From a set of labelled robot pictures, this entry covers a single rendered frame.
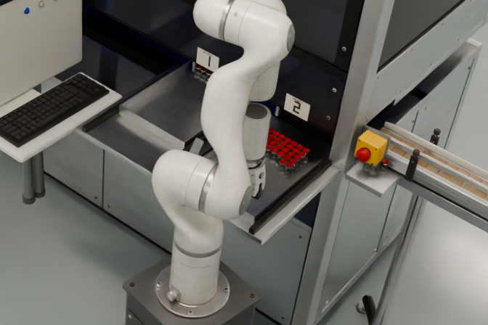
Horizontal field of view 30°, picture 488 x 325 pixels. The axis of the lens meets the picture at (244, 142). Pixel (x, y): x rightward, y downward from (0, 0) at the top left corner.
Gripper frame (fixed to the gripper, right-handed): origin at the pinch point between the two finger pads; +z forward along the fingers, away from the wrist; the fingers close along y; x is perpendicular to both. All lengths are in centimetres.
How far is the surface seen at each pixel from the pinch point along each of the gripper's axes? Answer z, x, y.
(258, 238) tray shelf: 4.4, 4.9, -9.7
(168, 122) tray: 4.6, -16.5, 40.0
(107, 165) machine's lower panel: 60, -34, 81
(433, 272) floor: 94, -104, -31
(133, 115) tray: 2.1, -9.0, 47.8
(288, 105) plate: -8.2, -35.1, 9.7
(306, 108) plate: -10.3, -35.1, 3.8
